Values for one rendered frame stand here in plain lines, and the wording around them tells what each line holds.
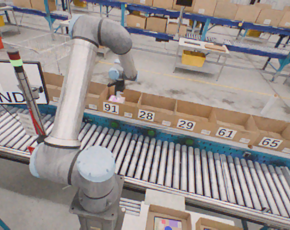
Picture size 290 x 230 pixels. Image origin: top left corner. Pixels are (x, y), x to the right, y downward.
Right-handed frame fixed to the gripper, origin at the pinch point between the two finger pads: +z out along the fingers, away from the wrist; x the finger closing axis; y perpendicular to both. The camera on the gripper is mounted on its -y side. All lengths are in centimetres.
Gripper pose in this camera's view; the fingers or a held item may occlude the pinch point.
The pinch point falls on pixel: (116, 96)
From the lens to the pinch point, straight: 168.1
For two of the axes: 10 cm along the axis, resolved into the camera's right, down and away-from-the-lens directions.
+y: 9.7, 2.1, -0.9
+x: 2.0, -6.0, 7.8
